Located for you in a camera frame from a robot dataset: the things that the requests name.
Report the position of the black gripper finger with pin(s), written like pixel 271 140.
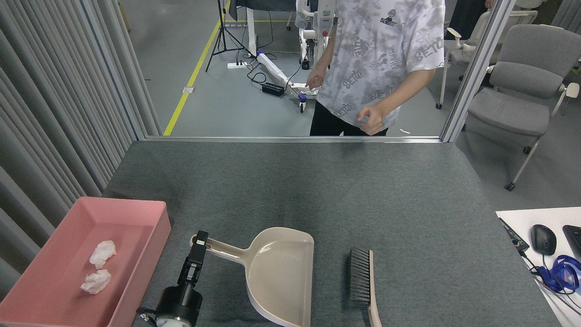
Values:
pixel 198 250
pixel 183 274

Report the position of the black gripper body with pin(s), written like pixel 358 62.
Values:
pixel 179 302

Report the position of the white tissue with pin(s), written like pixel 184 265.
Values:
pixel 102 254
pixel 96 281

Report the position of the beige plastic dustpan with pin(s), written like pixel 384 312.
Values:
pixel 281 277

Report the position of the beige hand brush black bristles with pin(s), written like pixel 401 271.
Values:
pixel 358 277

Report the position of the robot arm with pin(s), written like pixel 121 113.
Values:
pixel 172 323

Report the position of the person's left forearm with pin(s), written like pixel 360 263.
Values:
pixel 406 88

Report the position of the person's right forearm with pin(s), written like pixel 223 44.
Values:
pixel 324 52

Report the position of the pink plastic bin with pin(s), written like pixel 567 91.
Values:
pixel 59 227

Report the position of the person's right hand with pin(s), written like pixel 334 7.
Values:
pixel 316 79

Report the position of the person's left hand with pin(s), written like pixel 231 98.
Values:
pixel 372 120

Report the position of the metal floor outlet plate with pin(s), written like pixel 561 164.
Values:
pixel 189 90

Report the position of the black power adapter box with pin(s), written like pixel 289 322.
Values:
pixel 273 89

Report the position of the white power strip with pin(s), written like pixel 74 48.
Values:
pixel 237 65

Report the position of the white stand on wheels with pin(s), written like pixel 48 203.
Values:
pixel 272 67

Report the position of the grey pleated curtain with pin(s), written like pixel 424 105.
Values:
pixel 36 113

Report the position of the black tripod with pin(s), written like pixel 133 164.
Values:
pixel 222 32

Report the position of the white-legged desk dark cloth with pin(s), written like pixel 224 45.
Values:
pixel 250 32

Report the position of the person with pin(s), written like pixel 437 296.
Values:
pixel 376 50

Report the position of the small black device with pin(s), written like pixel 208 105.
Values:
pixel 514 235

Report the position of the white side desk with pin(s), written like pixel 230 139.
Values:
pixel 522 218

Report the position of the grey padded chair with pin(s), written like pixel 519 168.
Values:
pixel 513 109

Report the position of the black computer mouse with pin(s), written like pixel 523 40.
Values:
pixel 543 240

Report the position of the black keyboard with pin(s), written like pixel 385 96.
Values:
pixel 574 238

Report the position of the silver table edge rail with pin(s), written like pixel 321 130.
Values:
pixel 227 139

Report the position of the grey chair white frame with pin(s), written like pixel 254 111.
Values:
pixel 458 54

